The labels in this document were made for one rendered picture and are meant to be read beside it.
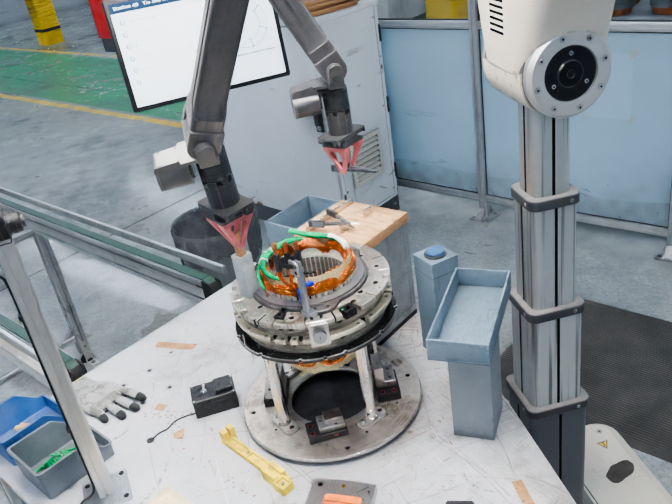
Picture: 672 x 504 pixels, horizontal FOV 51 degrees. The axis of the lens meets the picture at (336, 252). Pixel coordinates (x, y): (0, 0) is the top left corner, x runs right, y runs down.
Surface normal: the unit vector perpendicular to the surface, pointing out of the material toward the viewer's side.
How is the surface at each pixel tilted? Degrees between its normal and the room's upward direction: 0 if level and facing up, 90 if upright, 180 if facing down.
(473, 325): 0
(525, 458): 0
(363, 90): 90
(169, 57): 83
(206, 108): 111
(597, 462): 0
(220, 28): 119
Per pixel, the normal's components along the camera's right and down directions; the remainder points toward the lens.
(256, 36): 0.34, 0.28
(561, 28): 0.24, 0.70
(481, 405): -0.35, 0.49
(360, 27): 0.75, 0.22
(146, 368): -0.14, -0.87
